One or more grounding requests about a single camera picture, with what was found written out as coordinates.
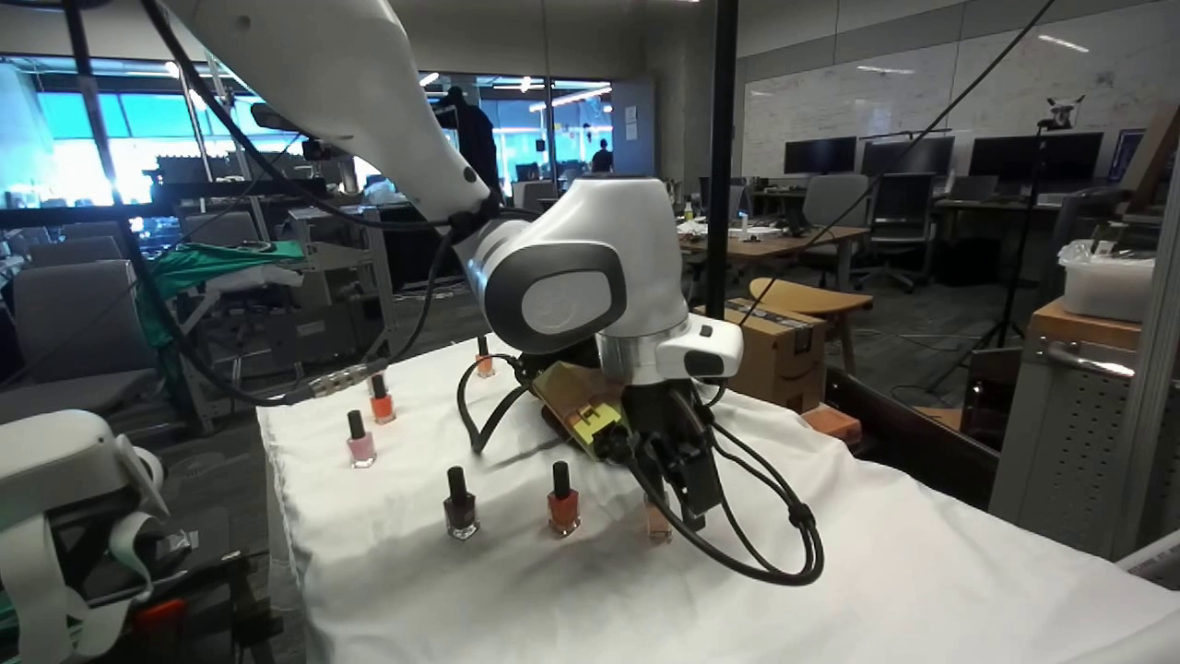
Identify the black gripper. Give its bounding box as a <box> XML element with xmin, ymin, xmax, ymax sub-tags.
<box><xmin>600</xmin><ymin>381</ymin><xmax>718</xmax><ymax>517</ymax></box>

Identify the pale peach nail polish bottle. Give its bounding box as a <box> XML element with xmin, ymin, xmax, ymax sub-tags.
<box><xmin>645</xmin><ymin>503</ymin><xmax>670</xmax><ymax>544</ymax></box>

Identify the orange-red nail polish bottle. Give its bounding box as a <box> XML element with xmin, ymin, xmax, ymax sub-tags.
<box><xmin>549</xmin><ymin>460</ymin><xmax>578</xmax><ymax>538</ymax></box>

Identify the dark maroon nail polish bottle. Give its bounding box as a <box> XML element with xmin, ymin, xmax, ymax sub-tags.
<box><xmin>442</xmin><ymin>463</ymin><xmax>480</xmax><ymax>538</ymax></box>

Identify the pink nail polish bottle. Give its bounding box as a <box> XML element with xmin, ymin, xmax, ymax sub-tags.
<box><xmin>347</xmin><ymin>409</ymin><xmax>375</xmax><ymax>468</ymax></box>

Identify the black handbag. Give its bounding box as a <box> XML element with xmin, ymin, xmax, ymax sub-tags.
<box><xmin>454</xmin><ymin>353</ymin><xmax>538</xmax><ymax>456</ymax></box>

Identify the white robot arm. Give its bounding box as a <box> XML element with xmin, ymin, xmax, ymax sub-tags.
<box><xmin>162</xmin><ymin>0</ymin><xmax>740</xmax><ymax>517</ymax></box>

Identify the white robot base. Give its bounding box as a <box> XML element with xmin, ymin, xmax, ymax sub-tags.
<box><xmin>0</xmin><ymin>409</ymin><xmax>196</xmax><ymax>664</ymax></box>

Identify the nail polish bottle black cap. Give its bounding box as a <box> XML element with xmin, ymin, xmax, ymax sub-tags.
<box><xmin>476</xmin><ymin>337</ymin><xmax>493</xmax><ymax>381</ymax></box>

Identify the red nail polish bottle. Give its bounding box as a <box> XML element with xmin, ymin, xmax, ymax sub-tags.
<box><xmin>370</xmin><ymin>371</ymin><xmax>399</xmax><ymax>424</ymax></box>

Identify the cardboard box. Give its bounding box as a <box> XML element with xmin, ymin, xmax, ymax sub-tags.
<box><xmin>728</xmin><ymin>297</ymin><xmax>828</xmax><ymax>414</ymax></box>

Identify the wooden table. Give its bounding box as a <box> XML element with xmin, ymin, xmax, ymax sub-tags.
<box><xmin>750</xmin><ymin>278</ymin><xmax>876</xmax><ymax>371</ymax></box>

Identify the white table cloth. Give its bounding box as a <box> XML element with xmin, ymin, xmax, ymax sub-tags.
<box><xmin>255</xmin><ymin>326</ymin><xmax>1180</xmax><ymax>664</ymax></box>

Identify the black computer monitor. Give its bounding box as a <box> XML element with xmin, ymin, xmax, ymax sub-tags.
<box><xmin>787</xmin><ymin>135</ymin><xmax>857</xmax><ymax>174</ymax></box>
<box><xmin>865</xmin><ymin>135</ymin><xmax>954</xmax><ymax>176</ymax></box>
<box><xmin>972</xmin><ymin>134</ymin><xmax>1103</xmax><ymax>189</ymax></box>

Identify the black vertical pole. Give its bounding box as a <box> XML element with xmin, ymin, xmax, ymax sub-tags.
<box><xmin>704</xmin><ymin>0</ymin><xmax>740</xmax><ymax>317</ymax></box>

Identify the grey metal cabinet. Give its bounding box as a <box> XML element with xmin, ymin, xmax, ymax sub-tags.
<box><xmin>990</xmin><ymin>297</ymin><xmax>1139</xmax><ymax>556</ymax></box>

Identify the white plastic tub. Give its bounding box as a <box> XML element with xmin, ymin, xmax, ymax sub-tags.
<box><xmin>1058</xmin><ymin>241</ymin><xmax>1155</xmax><ymax>321</ymax></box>

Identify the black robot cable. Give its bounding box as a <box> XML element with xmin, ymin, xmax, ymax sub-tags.
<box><xmin>611</xmin><ymin>392</ymin><xmax>831</xmax><ymax>591</ymax></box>

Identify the wrist camera with yellow tape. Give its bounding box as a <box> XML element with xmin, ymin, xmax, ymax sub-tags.
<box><xmin>533</xmin><ymin>363</ymin><xmax>627</xmax><ymax>456</ymax></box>

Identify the black camera on stand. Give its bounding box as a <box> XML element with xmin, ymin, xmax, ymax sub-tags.
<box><xmin>1035</xmin><ymin>94</ymin><xmax>1083</xmax><ymax>134</ymax></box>

